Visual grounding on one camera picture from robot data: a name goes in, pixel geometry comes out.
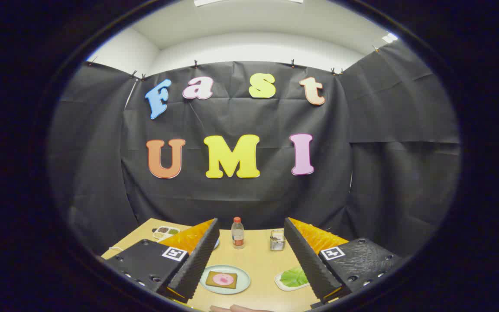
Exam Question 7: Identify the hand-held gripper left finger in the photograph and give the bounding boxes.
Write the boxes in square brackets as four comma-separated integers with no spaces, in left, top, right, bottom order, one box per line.
[102,218,220,304]

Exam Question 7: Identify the green lettuce leaf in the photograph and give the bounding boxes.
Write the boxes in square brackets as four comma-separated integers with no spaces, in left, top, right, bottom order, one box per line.
[279,267,309,287]

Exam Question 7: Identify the pale green round plate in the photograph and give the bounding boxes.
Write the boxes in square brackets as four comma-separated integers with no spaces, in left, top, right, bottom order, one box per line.
[200,265,251,295]

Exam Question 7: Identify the metal wire utensil caddy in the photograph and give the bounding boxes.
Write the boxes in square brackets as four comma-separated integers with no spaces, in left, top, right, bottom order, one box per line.
[269,229,285,251]

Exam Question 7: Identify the clear plastic bottle red cap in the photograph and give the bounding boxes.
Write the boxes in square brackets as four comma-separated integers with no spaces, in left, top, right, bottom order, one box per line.
[231,217,245,250]

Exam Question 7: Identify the white divided tray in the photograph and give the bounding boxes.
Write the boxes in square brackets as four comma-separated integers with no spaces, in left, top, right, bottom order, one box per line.
[152,226,181,241]

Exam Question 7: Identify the white rounded plate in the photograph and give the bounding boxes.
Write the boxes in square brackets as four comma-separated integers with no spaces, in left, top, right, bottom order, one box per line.
[274,269,311,292]

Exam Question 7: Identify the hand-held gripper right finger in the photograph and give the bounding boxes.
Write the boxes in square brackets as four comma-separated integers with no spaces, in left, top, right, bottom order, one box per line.
[284,217,402,304]

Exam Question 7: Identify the brown toast slice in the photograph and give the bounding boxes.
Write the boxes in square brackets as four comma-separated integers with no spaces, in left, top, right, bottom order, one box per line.
[205,271,238,289]

